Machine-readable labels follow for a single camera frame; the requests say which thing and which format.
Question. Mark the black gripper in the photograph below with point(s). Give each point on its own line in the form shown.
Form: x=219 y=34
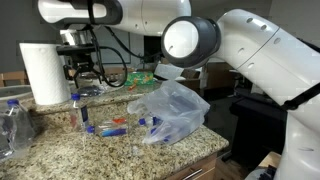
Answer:
x=81 y=61

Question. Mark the blue cap bottle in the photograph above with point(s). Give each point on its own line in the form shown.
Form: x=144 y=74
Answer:
x=78 y=113

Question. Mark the red label bottle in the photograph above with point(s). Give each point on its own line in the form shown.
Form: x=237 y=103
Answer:
x=109 y=128

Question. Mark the translucent plastic bag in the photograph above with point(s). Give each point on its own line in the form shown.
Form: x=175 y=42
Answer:
x=181 y=109

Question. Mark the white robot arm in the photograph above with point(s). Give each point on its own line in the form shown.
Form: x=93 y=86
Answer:
x=286 y=68

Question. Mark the white paper towel roll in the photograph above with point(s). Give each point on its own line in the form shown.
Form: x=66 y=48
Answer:
x=45 y=73

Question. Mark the green tissue box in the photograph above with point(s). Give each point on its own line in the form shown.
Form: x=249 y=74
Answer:
x=139 y=78

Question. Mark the cardboard box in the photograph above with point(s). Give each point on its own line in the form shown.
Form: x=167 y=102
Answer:
x=21 y=76

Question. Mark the black low cabinet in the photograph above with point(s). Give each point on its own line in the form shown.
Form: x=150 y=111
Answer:
x=260 y=129

